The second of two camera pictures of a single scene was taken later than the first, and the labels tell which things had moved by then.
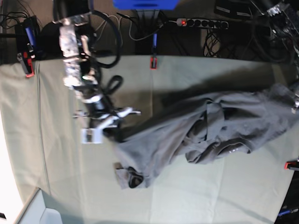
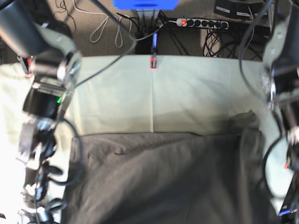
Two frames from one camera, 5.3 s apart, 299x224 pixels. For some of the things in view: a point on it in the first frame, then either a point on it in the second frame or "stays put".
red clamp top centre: [153, 63] stays put
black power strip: [203, 23] stays put
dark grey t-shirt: [202, 129] → [150, 178]
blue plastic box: [145, 4] stays put
